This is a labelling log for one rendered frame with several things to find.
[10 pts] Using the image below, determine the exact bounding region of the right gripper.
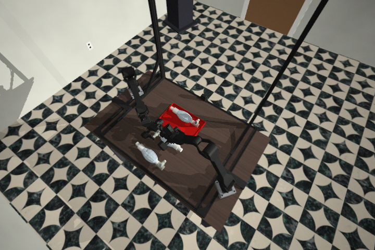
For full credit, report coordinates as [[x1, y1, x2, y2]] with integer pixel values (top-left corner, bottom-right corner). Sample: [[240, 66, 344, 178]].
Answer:
[[141, 118, 164, 140]]

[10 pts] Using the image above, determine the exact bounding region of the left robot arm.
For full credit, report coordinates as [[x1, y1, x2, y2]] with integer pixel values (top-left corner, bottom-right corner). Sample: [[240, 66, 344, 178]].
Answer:
[[160, 124, 236, 193]]

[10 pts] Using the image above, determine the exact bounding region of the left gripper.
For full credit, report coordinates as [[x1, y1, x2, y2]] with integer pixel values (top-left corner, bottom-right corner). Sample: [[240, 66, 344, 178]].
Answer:
[[158, 127, 179, 151]]

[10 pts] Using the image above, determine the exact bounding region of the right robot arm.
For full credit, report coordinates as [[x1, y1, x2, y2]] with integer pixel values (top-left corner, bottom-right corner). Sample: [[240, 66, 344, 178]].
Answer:
[[121, 66, 160, 132]]

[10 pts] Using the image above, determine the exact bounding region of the white resuscitator with pale blue bag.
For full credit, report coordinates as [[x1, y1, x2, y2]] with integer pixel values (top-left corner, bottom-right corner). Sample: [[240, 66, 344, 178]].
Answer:
[[170, 106, 200, 127]]

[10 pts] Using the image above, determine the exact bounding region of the red tray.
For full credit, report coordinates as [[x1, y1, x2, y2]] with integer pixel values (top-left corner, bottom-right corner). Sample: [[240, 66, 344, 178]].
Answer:
[[159, 103, 206, 136]]

